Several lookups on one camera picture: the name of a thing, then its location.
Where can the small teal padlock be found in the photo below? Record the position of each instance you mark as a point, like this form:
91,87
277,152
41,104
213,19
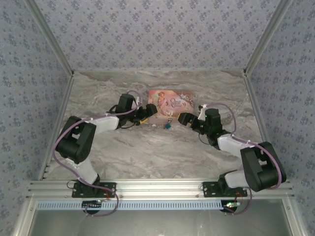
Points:
167,126

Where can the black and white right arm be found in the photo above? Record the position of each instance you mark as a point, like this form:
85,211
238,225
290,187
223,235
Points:
258,162

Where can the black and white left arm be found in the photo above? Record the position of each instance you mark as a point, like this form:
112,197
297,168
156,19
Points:
78,137

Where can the small circuit board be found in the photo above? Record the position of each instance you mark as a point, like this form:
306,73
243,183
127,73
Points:
93,204
231,205

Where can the grey metal shelf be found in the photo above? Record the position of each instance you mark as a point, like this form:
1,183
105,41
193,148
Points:
157,223

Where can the aluminium frame side rail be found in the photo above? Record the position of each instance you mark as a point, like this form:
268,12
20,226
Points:
57,123
256,108

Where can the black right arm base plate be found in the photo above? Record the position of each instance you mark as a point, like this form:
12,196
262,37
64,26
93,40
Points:
209,189

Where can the aluminium frame cross rail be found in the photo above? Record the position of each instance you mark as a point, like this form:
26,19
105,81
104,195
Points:
160,188

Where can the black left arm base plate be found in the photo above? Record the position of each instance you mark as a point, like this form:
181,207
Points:
108,190

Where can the aluminium frame post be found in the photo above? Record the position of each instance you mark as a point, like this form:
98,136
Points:
49,37
268,37

